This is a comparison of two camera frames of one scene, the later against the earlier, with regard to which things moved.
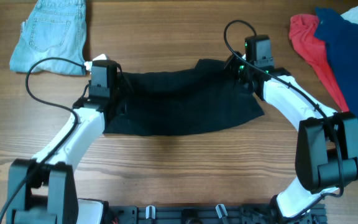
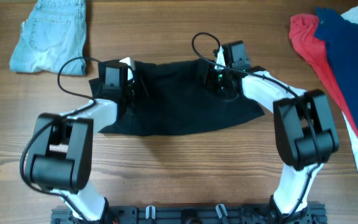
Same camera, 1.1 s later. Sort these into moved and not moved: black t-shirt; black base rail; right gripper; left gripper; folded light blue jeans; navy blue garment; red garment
Moved: black t-shirt; right gripper; left gripper
Not moved: red garment; folded light blue jeans; navy blue garment; black base rail
